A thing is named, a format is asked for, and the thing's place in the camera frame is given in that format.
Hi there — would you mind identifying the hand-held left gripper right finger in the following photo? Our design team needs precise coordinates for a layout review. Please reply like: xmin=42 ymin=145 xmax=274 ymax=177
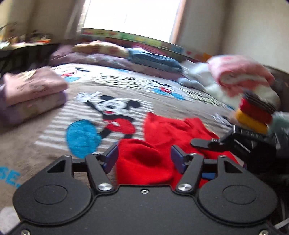
xmin=170 ymin=145 xmax=245 ymax=195

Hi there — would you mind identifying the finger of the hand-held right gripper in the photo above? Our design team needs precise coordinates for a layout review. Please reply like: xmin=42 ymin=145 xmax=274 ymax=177
xmin=190 ymin=135 xmax=235 ymax=152

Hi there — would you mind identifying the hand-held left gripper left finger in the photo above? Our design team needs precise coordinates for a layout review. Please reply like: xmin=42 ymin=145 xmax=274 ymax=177
xmin=46 ymin=143 xmax=119 ymax=195

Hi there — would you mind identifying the red knit sweater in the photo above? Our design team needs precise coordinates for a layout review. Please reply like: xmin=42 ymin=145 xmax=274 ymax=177
xmin=115 ymin=112 xmax=240 ymax=186

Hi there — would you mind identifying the yellow folded sweater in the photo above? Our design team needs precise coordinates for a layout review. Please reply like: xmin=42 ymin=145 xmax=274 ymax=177
xmin=235 ymin=111 xmax=269 ymax=134

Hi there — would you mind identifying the red folded sweater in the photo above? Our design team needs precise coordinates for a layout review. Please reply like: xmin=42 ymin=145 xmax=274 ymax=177
xmin=239 ymin=98 xmax=272 ymax=123

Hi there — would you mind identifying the black striped folded sweater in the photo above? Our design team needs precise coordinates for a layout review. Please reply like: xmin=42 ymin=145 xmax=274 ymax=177
xmin=243 ymin=89 xmax=277 ymax=112

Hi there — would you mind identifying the cartoon mouse printed blanket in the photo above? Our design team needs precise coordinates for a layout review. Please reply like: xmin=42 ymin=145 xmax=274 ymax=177
xmin=0 ymin=63 xmax=240 ymax=204

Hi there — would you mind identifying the light blue plush toy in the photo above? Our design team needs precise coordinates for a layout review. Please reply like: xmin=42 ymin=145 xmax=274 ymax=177
xmin=177 ymin=77 xmax=204 ymax=88

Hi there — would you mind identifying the dark wooden headboard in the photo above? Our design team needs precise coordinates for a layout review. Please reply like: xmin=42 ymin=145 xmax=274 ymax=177
xmin=263 ymin=65 xmax=289 ymax=113

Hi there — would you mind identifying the white quilt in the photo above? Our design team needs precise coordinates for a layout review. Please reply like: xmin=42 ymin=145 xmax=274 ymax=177
xmin=181 ymin=61 xmax=281 ymax=111

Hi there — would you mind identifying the pink quilt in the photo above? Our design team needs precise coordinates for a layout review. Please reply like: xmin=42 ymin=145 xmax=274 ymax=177
xmin=207 ymin=54 xmax=275 ymax=97

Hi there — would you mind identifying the purple folded garment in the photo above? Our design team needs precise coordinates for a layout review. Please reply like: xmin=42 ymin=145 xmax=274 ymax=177
xmin=0 ymin=90 xmax=67 ymax=128

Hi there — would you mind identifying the blue pillow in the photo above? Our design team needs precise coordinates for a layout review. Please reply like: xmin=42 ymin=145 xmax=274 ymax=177
xmin=128 ymin=48 xmax=183 ymax=73

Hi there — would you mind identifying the pink folded garment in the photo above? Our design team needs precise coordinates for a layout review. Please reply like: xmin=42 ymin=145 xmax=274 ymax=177
xmin=2 ymin=68 xmax=68 ymax=106

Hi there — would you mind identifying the yellow printed pillow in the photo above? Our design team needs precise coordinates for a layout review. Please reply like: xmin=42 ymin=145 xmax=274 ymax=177
xmin=72 ymin=41 xmax=129 ymax=58

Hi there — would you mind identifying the maroon pillow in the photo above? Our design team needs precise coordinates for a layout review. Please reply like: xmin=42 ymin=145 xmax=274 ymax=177
xmin=132 ymin=43 xmax=163 ymax=53

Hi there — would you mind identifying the colourful foam mat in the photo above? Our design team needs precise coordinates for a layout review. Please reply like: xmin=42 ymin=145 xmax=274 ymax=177
xmin=81 ymin=27 xmax=209 ymax=62

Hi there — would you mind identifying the beige curtain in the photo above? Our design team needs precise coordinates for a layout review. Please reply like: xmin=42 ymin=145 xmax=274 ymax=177
xmin=172 ymin=0 xmax=187 ymax=46

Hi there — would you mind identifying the black desk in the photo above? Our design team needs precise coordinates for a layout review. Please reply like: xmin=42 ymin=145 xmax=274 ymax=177
xmin=0 ymin=42 xmax=59 ymax=75

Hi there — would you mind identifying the cluttered bedside table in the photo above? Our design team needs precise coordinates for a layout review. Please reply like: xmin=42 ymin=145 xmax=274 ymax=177
xmin=0 ymin=23 xmax=52 ymax=49

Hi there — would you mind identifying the window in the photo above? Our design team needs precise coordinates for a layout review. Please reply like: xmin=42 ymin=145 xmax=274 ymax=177
xmin=83 ymin=0 xmax=181 ymax=42

